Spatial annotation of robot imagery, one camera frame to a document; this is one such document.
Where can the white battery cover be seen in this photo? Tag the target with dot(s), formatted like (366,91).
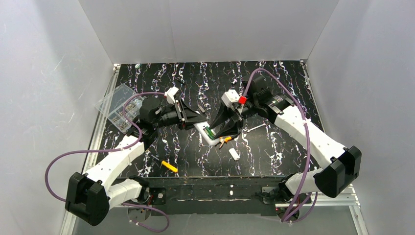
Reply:
(234,154)

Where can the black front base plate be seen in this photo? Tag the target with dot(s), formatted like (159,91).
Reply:
(217,195)

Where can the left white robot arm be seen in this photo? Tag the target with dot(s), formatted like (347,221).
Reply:
(91,195)

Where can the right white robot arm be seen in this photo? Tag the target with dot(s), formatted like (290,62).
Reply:
(339,166)

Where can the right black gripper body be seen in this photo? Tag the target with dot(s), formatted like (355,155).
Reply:
(236,113)

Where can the small green capped battery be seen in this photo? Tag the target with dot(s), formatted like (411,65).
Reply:
(209,132)

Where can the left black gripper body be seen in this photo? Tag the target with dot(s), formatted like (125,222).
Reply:
(180,114)

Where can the aluminium frame rail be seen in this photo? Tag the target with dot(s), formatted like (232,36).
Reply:
(308,202)

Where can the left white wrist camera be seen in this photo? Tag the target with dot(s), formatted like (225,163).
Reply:
(170,95)

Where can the white remote control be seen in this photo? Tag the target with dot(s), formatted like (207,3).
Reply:
(203,128)

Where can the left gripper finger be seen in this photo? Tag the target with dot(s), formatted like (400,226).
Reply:
(188,111)
(193,119)

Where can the clear plastic screw box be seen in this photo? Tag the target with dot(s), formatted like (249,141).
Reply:
(112,105)

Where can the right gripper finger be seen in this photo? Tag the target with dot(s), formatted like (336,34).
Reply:
(232,128)
(224,113)

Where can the yellow handled screwdriver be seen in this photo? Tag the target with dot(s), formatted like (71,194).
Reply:
(167,165)

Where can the orange handled pliers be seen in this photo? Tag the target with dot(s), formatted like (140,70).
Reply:
(227,139)

